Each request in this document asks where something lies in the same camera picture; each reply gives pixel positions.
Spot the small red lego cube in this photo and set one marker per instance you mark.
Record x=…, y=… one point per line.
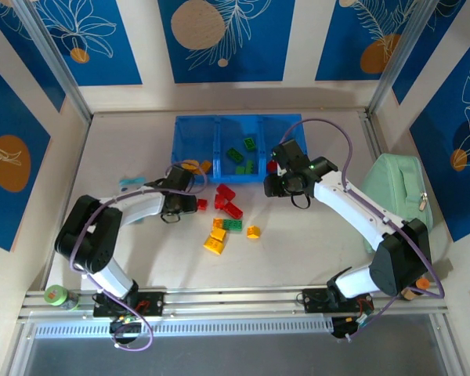
x=202, y=203

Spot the red lego brick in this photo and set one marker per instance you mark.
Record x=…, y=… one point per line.
x=220, y=201
x=233, y=210
x=271, y=166
x=225, y=191

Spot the small green lego cube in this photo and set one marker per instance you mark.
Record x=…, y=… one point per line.
x=240, y=170
x=250, y=166

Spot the orange yellow lego piece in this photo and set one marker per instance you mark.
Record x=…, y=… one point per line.
x=190, y=163

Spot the green lego brick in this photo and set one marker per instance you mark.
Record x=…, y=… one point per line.
x=233, y=225
x=235, y=154
x=250, y=143

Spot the yellow lego brick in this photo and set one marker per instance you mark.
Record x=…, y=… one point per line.
x=253, y=232
x=218, y=233
x=214, y=246

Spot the blue compartment bin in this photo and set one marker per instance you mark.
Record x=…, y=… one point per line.
x=192, y=137

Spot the mint green zip case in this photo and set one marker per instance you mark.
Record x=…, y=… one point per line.
x=403, y=184

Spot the green tape roll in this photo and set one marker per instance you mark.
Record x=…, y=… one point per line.
x=58, y=297

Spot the brown bottle orange cap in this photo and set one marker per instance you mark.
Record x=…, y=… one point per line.
x=411, y=293

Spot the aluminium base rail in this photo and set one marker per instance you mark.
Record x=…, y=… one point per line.
x=235, y=299

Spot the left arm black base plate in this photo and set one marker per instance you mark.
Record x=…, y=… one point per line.
x=152, y=303

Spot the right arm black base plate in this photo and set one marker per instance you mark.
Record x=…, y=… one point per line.
x=315, y=299

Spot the blue floral wall panel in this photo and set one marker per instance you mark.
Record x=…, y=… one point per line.
x=258, y=58
x=8, y=203
x=19, y=58
x=427, y=58
x=337, y=39
x=113, y=58
x=434, y=176

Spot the aluminium frame post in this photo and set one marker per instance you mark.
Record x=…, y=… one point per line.
x=400, y=58
x=54, y=58

